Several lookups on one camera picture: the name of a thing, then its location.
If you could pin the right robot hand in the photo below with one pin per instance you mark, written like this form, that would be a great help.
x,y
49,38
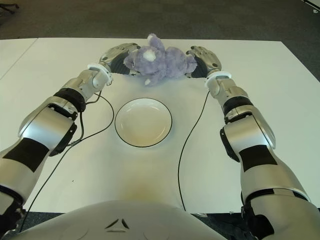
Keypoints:
x,y
208,61

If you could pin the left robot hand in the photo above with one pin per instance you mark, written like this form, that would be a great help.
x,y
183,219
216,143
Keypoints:
x,y
115,53

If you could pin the purple plush doll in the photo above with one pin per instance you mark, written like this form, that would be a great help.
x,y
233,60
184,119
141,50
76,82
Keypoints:
x,y
160,65

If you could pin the white plate with black rim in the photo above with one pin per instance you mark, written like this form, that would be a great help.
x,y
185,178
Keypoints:
x,y
143,122

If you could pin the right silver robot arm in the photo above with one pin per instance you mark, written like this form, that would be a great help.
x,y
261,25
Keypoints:
x,y
250,135

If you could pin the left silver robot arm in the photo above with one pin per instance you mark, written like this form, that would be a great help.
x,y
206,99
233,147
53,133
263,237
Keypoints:
x,y
42,125

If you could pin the black office chair base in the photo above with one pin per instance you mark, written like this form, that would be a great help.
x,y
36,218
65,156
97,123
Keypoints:
x,y
7,5

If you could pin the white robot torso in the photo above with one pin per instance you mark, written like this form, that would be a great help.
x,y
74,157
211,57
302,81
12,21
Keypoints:
x,y
120,215

